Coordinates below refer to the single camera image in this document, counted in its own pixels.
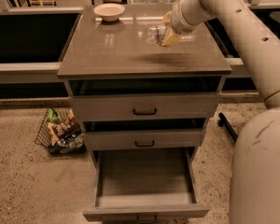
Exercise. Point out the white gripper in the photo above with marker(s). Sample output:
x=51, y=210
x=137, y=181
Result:
x=178, y=20

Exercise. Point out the clear plastic water bottle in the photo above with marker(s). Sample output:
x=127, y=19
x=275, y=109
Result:
x=154, y=34

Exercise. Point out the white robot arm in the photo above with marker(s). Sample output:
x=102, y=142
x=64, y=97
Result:
x=255, y=178

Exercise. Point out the grey drawer cabinet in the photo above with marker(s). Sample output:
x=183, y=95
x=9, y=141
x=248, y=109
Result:
x=95, y=39

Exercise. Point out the top grey drawer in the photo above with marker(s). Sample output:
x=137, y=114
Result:
x=146, y=106

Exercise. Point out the middle grey drawer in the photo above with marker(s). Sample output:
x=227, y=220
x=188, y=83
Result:
x=143, y=139

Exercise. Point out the open bottom grey drawer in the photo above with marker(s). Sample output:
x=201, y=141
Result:
x=145, y=186

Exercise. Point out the white ceramic bowl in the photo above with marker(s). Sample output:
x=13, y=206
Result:
x=109, y=12

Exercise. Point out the black wheeled stand base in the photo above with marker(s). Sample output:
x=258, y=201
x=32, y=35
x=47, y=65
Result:
x=223, y=122

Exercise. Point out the grey metal railing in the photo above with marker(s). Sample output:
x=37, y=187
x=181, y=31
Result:
x=143, y=66

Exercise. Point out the brown snack bag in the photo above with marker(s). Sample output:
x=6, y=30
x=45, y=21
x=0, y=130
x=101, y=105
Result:
x=64, y=129

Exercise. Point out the green snack bag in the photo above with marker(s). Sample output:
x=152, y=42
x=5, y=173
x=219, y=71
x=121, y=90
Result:
x=52, y=116

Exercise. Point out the black wire basket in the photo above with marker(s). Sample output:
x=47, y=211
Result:
x=72, y=145

